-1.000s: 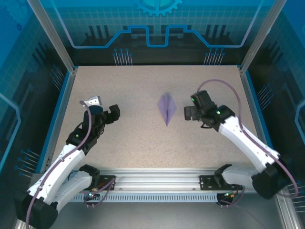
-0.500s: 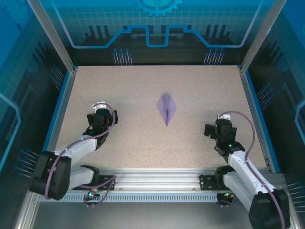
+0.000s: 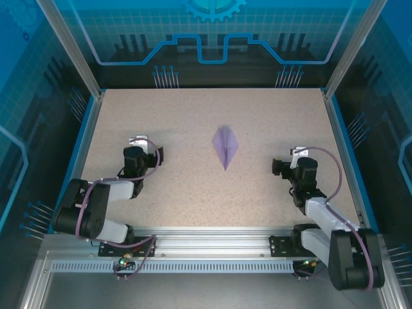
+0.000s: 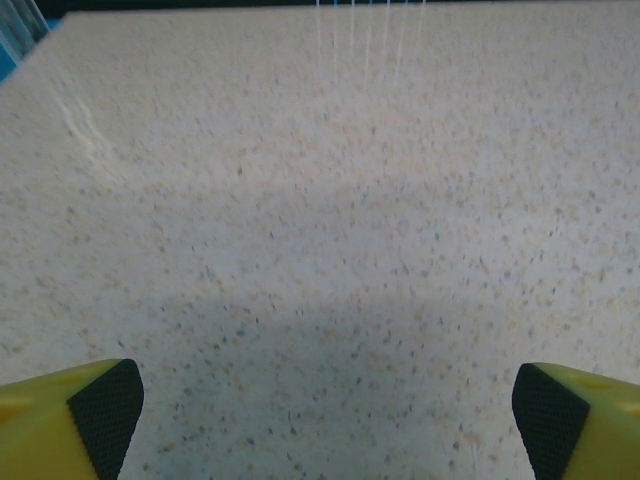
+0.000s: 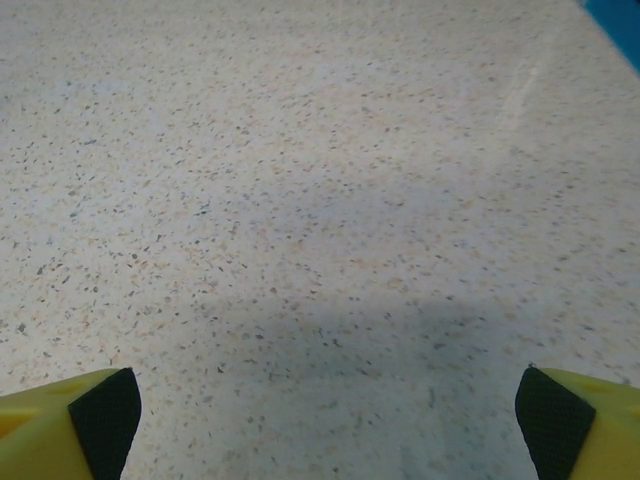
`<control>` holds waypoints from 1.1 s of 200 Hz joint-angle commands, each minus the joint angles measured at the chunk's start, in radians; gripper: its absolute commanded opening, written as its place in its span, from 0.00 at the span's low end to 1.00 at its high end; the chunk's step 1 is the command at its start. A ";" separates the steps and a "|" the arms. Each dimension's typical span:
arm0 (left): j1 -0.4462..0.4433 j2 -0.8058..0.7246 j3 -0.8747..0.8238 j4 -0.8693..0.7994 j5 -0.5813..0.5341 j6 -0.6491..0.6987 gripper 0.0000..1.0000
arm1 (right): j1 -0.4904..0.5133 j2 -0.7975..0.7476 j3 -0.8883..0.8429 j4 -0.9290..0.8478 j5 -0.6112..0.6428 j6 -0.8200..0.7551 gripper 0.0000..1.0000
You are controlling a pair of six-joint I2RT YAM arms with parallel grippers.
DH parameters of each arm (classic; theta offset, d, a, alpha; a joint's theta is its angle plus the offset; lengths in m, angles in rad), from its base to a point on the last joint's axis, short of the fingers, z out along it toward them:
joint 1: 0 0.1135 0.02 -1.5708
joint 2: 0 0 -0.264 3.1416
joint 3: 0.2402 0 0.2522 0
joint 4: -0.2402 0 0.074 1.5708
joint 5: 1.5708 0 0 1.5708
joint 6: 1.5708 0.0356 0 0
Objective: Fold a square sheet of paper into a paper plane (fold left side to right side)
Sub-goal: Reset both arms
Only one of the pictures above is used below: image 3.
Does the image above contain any lilac paper sheet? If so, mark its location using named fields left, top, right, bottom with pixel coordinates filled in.
left=212, top=126, right=239, bottom=171

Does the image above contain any blue table edge strip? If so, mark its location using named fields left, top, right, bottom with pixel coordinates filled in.
left=47, top=96, right=97, bottom=234
left=330, top=95, right=380, bottom=234

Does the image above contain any aluminium cross beam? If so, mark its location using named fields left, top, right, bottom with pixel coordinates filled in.
left=41, top=226, right=384, bottom=262

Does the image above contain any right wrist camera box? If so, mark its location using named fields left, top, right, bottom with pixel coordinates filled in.
left=290, top=147, right=309, bottom=169

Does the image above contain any aluminium side rail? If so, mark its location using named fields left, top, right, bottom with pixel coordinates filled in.
left=53, top=91, right=106, bottom=234
left=321, top=89, right=370, bottom=233

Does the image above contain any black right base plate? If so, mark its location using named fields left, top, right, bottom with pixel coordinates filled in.
left=269, top=236, right=320, bottom=258

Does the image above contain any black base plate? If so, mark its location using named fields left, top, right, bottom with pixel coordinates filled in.
left=269, top=236, right=320, bottom=258
left=98, top=236, right=159, bottom=258

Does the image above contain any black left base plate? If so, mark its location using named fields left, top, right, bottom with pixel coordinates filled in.
left=98, top=236, right=159, bottom=258

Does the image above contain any aluminium frame post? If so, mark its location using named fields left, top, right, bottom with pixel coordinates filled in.
left=323, top=0, right=379, bottom=99
left=34, top=0, right=106, bottom=99

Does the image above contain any slotted grey cable duct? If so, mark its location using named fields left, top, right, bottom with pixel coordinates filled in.
left=50, top=261, right=295, bottom=274

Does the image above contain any aluminium lower frame rail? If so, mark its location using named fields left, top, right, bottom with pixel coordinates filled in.
left=375, top=257, right=407, bottom=309
left=18, top=254, right=54, bottom=309

